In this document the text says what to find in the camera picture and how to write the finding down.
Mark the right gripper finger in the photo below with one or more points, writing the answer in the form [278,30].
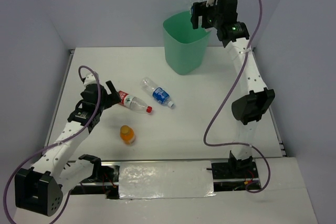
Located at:
[208,16]
[197,15]

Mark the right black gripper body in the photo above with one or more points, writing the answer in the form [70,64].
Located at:
[218,20]

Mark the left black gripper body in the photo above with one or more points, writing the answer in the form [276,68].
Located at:
[105,97]

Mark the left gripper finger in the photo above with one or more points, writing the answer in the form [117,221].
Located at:
[112,99]
[111,87]

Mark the clear bottle red label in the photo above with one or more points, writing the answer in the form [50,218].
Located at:
[134,103]

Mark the clear bottle blue label white cap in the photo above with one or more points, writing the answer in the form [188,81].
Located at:
[156,92]

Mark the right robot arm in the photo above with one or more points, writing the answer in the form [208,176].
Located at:
[256,98]

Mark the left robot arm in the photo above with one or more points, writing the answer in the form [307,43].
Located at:
[41,188]

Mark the green plastic bin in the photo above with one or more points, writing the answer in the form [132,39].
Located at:
[184,46]

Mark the orange juice bottle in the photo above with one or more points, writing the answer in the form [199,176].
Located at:
[127,135]

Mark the silver tape panel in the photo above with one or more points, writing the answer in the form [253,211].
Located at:
[164,180]

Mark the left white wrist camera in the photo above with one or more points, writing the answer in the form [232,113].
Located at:
[90,78]

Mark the metal base rail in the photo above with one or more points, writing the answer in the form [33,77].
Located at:
[223,180]

